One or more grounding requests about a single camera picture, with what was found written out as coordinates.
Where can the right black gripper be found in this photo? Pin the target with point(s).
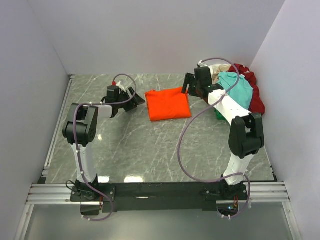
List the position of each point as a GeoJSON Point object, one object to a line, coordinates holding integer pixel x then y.
{"type": "Point", "coordinates": [192, 86]}

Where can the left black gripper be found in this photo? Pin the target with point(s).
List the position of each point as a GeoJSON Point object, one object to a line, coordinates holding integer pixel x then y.
{"type": "Point", "coordinates": [128, 103]}

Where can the orange t shirt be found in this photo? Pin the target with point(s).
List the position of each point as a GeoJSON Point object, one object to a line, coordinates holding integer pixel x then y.
{"type": "Point", "coordinates": [167, 104]}

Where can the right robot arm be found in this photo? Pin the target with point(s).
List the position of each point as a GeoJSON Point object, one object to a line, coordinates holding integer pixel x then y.
{"type": "Point", "coordinates": [246, 134]}

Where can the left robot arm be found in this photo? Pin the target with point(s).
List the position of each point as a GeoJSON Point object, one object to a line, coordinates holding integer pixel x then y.
{"type": "Point", "coordinates": [80, 130]}

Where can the beige t shirt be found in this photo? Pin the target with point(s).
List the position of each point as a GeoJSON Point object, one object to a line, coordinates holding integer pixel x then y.
{"type": "Point", "coordinates": [221, 70]}

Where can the green plastic bin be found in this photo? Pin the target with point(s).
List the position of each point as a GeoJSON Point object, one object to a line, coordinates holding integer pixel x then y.
{"type": "Point", "coordinates": [219, 116]}

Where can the teal t shirt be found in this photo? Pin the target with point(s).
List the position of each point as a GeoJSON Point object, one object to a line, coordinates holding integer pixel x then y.
{"type": "Point", "coordinates": [242, 93]}

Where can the dark red t shirt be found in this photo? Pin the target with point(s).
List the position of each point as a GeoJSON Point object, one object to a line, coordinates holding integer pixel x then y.
{"type": "Point", "coordinates": [256, 105]}

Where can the black base beam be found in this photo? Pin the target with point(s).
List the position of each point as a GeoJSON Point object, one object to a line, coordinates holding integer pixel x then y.
{"type": "Point", "coordinates": [156, 196]}

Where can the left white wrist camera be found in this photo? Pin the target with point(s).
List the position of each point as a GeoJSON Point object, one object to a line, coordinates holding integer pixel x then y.
{"type": "Point", "coordinates": [118, 84]}

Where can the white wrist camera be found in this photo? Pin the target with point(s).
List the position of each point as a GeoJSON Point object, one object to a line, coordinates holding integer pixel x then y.
{"type": "Point", "coordinates": [201, 63]}
{"type": "Point", "coordinates": [118, 84]}

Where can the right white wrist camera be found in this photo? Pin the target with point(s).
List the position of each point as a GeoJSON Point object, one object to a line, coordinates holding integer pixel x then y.
{"type": "Point", "coordinates": [201, 63]}

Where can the aluminium frame rail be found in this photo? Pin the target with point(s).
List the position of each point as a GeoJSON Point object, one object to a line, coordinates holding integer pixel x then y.
{"type": "Point", "coordinates": [50, 188]}

